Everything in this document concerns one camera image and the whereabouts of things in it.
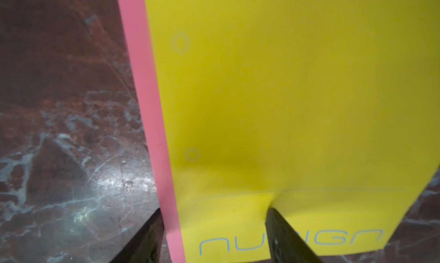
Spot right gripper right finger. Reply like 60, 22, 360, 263
265, 208, 322, 263

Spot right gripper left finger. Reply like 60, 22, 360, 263
110, 208, 165, 263

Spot yellow notebook pink spine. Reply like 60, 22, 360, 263
118, 0, 440, 263

